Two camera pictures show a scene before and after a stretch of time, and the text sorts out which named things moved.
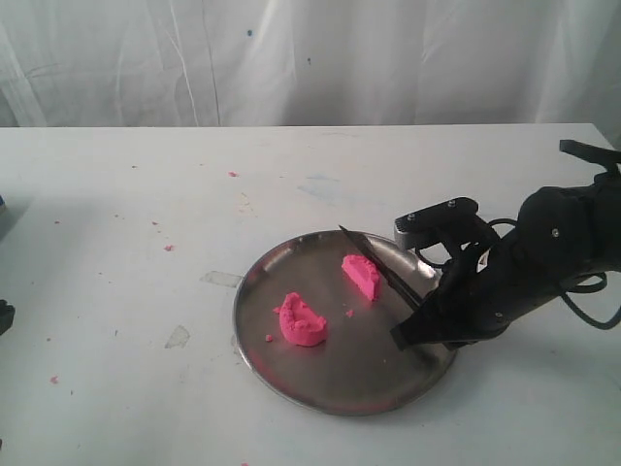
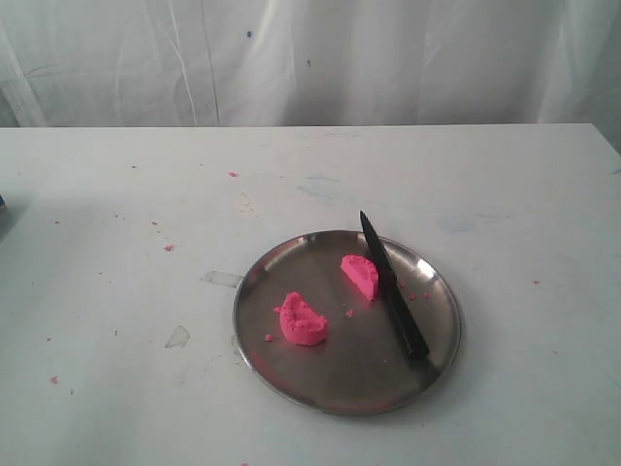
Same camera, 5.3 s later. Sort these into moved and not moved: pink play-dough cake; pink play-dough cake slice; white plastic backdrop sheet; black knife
Moved: black knife
Not moved: pink play-dough cake slice; pink play-dough cake; white plastic backdrop sheet
